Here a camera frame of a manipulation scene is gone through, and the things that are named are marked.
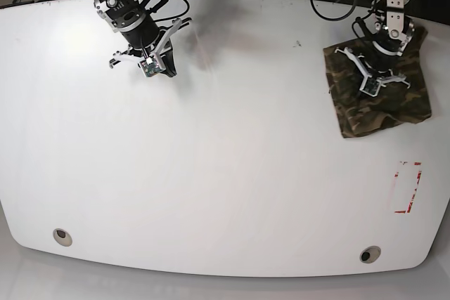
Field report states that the right table cable grommet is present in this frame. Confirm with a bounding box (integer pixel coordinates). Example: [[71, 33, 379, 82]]
[[359, 246, 381, 264]]

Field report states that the table cable grommet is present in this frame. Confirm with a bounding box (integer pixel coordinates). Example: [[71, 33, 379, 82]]
[[53, 228, 73, 247], [359, 246, 381, 264]]

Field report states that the camouflage t-shirt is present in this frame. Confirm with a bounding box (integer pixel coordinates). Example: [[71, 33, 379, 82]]
[[323, 26, 432, 138]]

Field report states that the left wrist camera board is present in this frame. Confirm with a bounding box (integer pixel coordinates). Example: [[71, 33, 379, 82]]
[[359, 78, 380, 97]]

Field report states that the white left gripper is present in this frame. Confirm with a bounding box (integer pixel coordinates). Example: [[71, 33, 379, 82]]
[[334, 47, 411, 90]]

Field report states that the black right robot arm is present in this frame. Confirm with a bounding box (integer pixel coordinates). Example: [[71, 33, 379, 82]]
[[94, 0, 192, 77]]

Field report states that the red tape rectangle marking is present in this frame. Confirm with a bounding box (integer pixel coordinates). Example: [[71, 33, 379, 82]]
[[390, 161, 422, 214]]

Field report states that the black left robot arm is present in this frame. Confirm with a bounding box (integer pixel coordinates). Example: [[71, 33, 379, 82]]
[[335, 0, 415, 97]]

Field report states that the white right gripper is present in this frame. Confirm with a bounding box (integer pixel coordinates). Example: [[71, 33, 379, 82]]
[[108, 18, 192, 77]]

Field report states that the left table cable grommet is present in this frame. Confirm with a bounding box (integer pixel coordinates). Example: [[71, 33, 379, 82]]
[[53, 228, 73, 247]]

